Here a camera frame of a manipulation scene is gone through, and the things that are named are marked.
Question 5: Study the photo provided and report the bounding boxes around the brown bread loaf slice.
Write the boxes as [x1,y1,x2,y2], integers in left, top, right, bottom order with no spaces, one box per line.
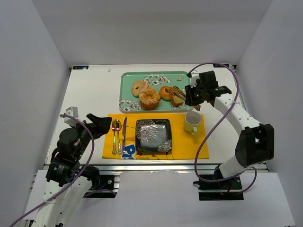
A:
[169,87,184,106]

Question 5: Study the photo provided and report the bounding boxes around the metal serving tongs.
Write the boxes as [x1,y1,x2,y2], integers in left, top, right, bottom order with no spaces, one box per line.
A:
[172,86,201,111]

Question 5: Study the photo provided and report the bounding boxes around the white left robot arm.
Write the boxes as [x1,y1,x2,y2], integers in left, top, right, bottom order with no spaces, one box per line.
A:
[32,113,112,227]

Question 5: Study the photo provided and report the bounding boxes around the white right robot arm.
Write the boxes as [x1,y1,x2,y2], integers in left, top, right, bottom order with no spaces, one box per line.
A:
[185,71,275,180]

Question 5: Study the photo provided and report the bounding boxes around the iridescent spoon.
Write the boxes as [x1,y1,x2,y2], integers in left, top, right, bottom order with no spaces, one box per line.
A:
[115,119,123,156]

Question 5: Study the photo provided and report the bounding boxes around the iridescent knife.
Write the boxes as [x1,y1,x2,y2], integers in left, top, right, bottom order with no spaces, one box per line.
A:
[122,117,127,153]

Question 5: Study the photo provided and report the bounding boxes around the pale yellow mug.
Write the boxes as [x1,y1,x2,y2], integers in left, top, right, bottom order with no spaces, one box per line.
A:
[184,111,202,135]

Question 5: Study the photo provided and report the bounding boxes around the iridescent fork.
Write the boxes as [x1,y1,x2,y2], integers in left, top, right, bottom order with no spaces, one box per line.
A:
[111,119,117,156]

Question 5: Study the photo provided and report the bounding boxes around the small glazed orange donut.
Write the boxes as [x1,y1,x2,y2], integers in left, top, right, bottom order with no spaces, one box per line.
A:
[159,86,170,101]

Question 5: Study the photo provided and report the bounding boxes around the green floral tray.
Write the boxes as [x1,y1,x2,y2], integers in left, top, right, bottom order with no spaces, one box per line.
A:
[118,70,195,114]

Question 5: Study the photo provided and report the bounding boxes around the right blue table label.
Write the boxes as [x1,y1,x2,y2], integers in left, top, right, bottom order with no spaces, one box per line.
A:
[213,63,230,68]

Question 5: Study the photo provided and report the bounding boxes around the blue table label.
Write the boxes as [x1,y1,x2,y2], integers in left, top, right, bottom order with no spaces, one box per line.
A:
[213,63,230,68]
[72,65,89,70]

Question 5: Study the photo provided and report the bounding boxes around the yellow cartoon placemat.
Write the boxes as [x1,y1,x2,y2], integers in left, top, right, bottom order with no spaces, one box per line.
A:
[102,113,205,160]

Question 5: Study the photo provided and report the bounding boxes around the plain pale bagel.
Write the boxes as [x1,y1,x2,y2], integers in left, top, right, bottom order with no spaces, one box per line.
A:
[131,80,149,97]

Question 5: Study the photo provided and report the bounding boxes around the black floral square plate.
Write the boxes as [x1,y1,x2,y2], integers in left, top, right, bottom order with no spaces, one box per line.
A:
[135,119,173,153]

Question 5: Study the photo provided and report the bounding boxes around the left blue table label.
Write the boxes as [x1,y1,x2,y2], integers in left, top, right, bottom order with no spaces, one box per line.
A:
[72,65,89,70]

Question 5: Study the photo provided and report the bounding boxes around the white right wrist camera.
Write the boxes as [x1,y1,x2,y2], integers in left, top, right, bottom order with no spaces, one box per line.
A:
[187,72,200,88]

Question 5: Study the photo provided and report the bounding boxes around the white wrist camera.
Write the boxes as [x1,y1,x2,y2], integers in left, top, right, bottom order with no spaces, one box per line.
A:
[187,72,200,88]
[64,106,79,127]

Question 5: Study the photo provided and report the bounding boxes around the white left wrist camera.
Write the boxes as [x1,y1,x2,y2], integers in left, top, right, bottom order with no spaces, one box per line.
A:
[64,106,79,127]

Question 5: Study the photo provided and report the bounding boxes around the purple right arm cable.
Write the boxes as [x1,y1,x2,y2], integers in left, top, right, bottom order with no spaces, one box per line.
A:
[187,62,258,194]

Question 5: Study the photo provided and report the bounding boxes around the sugared twisted ring bread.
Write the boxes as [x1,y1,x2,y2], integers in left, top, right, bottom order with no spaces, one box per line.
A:
[139,87,161,110]

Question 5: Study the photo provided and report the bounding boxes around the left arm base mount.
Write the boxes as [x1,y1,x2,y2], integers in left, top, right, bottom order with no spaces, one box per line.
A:
[81,166,117,199]

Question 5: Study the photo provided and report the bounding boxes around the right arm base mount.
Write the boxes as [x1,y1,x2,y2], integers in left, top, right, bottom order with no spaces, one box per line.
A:
[193,165,244,201]

